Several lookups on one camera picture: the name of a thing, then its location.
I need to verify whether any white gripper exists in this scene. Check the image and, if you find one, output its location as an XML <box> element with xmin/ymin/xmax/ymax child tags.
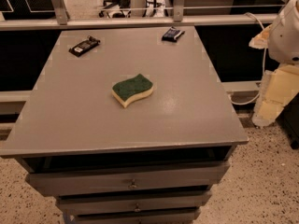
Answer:
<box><xmin>249</xmin><ymin>0</ymin><xmax>299</xmax><ymax>127</ymax></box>

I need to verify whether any green and yellow sponge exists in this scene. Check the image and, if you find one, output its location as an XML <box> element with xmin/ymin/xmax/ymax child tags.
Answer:
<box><xmin>112</xmin><ymin>74</ymin><xmax>153</xmax><ymax>108</ymax></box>

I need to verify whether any black rxbar chocolate bar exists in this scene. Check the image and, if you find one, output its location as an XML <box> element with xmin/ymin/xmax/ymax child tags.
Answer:
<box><xmin>69</xmin><ymin>35</ymin><xmax>101</xmax><ymax>57</ymax></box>

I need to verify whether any blue snack bar wrapper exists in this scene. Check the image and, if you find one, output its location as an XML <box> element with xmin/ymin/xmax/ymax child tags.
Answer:
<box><xmin>162</xmin><ymin>27</ymin><xmax>185</xmax><ymax>42</ymax></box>

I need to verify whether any grey drawer cabinet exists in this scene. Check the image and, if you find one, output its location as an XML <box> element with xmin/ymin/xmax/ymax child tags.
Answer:
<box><xmin>0</xmin><ymin>26</ymin><xmax>249</xmax><ymax>224</ymax></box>

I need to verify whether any black office chair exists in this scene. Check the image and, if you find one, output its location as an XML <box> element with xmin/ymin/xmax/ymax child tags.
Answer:
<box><xmin>99</xmin><ymin>0</ymin><xmax>130</xmax><ymax>18</ymax></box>

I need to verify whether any bottom grey drawer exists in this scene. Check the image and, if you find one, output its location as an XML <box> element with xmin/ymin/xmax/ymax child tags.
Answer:
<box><xmin>64</xmin><ymin>207</ymin><xmax>200</xmax><ymax>224</ymax></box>

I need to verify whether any grey drawer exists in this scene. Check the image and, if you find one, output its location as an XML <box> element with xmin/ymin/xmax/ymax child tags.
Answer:
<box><xmin>57</xmin><ymin>188</ymin><xmax>211</xmax><ymax>215</ymax></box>
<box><xmin>64</xmin><ymin>207</ymin><xmax>200</xmax><ymax>224</ymax></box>
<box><xmin>26</xmin><ymin>161</ymin><xmax>230</xmax><ymax>196</ymax></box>

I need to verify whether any middle grey drawer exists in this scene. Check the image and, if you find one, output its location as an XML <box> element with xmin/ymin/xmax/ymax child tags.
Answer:
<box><xmin>57</xmin><ymin>188</ymin><xmax>211</xmax><ymax>215</ymax></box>

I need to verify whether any top grey drawer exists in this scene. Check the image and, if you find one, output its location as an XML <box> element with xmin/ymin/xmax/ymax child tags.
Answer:
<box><xmin>26</xmin><ymin>161</ymin><xmax>230</xmax><ymax>196</ymax></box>

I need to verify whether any white cable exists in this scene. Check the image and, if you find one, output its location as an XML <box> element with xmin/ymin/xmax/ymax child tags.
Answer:
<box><xmin>229</xmin><ymin>11</ymin><xmax>269</xmax><ymax>106</ymax></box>

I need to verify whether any metal railing frame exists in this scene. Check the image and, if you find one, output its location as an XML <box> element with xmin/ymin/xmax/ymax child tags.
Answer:
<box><xmin>0</xmin><ymin>0</ymin><xmax>290</xmax><ymax>31</ymax></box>

